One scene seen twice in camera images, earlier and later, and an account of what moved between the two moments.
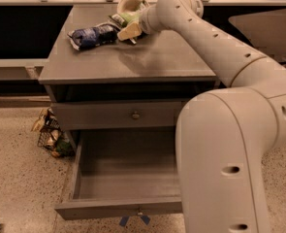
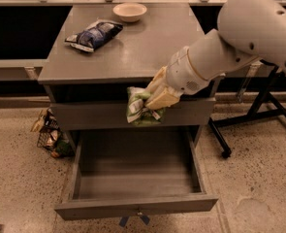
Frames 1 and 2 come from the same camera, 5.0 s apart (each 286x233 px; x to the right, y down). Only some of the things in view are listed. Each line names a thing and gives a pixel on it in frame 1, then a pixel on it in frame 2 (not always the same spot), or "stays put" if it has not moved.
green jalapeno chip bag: x=124 y=19 -> x=137 y=111
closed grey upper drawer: x=76 y=116 stays put
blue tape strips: x=124 y=219 stays put
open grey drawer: x=123 y=173 stays put
